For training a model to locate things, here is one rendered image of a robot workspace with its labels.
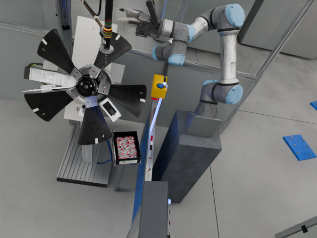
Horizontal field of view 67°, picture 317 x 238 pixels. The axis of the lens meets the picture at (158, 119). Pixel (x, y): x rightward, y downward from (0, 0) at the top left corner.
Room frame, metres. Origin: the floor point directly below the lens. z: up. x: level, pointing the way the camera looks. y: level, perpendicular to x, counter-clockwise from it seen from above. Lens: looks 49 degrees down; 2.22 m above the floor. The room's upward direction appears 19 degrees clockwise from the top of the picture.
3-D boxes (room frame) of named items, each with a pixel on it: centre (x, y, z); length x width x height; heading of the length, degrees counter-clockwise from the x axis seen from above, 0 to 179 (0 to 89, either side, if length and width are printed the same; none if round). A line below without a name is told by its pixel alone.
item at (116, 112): (1.03, 0.33, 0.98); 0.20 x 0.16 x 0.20; 11
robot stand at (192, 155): (1.10, -0.28, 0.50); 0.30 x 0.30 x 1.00; 15
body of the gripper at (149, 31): (1.03, 0.18, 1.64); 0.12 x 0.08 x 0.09; 101
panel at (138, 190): (0.97, 0.00, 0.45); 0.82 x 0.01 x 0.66; 11
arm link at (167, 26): (1.05, 0.10, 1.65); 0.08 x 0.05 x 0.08; 11
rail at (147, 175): (0.97, 0.00, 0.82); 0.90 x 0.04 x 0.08; 11
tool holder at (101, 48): (1.00, 0.38, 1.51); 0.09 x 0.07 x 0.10; 46
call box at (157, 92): (1.35, 0.07, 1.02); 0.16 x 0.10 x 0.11; 11
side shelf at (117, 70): (1.51, 0.59, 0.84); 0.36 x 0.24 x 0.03; 101
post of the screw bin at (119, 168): (0.92, 0.17, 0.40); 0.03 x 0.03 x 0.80; 26
